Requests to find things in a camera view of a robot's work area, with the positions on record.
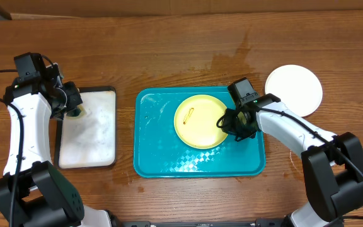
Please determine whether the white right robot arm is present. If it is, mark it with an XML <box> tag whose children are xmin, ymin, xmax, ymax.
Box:
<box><xmin>216</xmin><ymin>94</ymin><xmax>363</xmax><ymax>226</ymax></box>

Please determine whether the yellow plate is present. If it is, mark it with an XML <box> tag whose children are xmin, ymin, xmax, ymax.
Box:
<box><xmin>174</xmin><ymin>95</ymin><xmax>228</xmax><ymax>149</ymax></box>

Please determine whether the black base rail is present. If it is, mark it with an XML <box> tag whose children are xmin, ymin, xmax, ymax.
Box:
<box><xmin>106</xmin><ymin>210</ymin><xmax>294</xmax><ymax>227</ymax></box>

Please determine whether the teal plastic tray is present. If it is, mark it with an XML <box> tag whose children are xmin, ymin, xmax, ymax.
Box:
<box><xmin>134</xmin><ymin>86</ymin><xmax>266</xmax><ymax>178</ymax></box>

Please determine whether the white plate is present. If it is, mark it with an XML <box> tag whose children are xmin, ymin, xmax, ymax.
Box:
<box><xmin>265</xmin><ymin>64</ymin><xmax>323</xmax><ymax>117</ymax></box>

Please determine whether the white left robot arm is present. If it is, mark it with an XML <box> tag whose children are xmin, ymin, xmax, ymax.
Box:
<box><xmin>0</xmin><ymin>81</ymin><xmax>121</xmax><ymax>226</ymax></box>

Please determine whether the green yellow sponge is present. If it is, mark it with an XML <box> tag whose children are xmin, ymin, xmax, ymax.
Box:
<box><xmin>65</xmin><ymin>105</ymin><xmax>86</xmax><ymax>119</ymax></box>

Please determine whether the black tray with soapy water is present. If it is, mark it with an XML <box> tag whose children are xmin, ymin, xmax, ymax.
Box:
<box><xmin>54</xmin><ymin>86</ymin><xmax>117</xmax><ymax>169</ymax></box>

